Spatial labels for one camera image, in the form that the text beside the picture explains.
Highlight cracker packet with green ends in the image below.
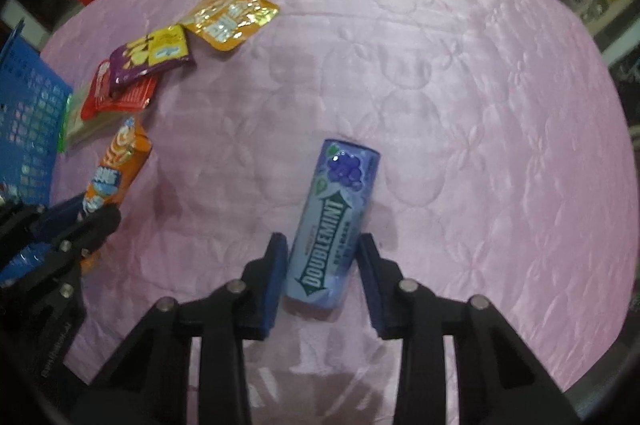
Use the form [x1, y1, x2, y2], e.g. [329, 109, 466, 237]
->
[57, 92, 133, 154]

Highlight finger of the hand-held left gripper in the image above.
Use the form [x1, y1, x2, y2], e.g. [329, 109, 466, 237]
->
[50, 208, 122, 268]
[0, 196, 86, 251]

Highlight blue chewing gum bottle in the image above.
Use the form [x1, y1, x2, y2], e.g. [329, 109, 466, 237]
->
[282, 138, 383, 311]

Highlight shiny gold snack packet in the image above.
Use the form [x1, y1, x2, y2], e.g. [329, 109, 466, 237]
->
[181, 0, 281, 53]

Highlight blue plastic basket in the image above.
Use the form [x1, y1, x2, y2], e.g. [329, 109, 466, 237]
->
[0, 20, 73, 206]

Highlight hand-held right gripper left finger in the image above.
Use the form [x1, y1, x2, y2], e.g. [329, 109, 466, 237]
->
[72, 231, 289, 425]

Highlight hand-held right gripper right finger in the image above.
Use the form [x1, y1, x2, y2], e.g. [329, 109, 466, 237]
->
[354, 232, 581, 425]

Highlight red snack packet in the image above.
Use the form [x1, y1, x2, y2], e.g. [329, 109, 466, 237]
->
[80, 59, 160, 121]

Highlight purple and yellow snack packet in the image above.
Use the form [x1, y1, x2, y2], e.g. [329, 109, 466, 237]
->
[109, 24, 197, 93]

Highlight orange snack packet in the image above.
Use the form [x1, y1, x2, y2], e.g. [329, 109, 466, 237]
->
[77, 118, 152, 276]

